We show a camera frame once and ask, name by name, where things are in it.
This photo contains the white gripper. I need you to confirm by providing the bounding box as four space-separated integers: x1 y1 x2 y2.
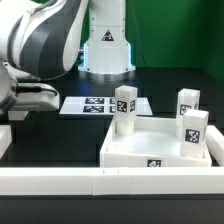
13 83 60 111

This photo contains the white square tabletop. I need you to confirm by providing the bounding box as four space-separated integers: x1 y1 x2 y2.
100 117 212 168

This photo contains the white left fence bar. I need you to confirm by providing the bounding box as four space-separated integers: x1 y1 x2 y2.
0 125 12 159

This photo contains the white fence bar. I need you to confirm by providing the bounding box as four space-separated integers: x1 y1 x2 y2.
206 125 224 167
0 125 12 159
0 167 224 196

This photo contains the white front fence bar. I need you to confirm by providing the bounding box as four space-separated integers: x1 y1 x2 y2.
0 167 224 196

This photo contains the white right fence bar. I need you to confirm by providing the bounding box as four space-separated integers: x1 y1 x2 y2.
206 125 224 167

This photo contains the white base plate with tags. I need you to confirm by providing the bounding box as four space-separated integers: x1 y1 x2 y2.
60 97 152 116

